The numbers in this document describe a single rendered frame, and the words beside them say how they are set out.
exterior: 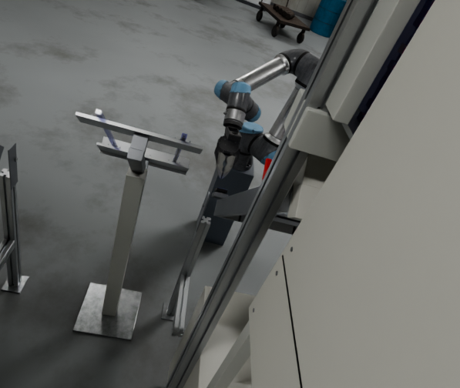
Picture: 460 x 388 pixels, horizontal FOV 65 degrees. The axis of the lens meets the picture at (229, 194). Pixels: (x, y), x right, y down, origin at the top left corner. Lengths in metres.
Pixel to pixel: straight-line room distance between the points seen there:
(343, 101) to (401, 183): 0.17
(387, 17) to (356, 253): 0.27
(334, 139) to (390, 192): 0.22
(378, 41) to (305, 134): 0.16
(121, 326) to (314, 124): 1.43
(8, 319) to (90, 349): 0.36
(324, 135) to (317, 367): 0.32
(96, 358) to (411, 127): 1.55
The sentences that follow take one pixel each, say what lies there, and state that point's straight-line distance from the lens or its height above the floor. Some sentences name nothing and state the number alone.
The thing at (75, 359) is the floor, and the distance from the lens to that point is 1.74.
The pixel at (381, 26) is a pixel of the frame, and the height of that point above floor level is 1.51.
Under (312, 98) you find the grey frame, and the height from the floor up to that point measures 1.39.
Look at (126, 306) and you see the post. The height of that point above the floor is 0.01.
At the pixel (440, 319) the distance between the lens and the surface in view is 0.32.
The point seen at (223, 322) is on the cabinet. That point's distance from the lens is 1.16.
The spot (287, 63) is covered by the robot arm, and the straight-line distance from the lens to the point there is 1.71.
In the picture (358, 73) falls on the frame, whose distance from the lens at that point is 0.51.
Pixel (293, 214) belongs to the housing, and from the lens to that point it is 0.65.
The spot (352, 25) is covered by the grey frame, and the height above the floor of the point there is 1.50.
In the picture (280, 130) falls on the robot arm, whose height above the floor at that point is 0.85.
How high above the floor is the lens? 1.57
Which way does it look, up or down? 37 degrees down
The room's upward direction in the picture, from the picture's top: 22 degrees clockwise
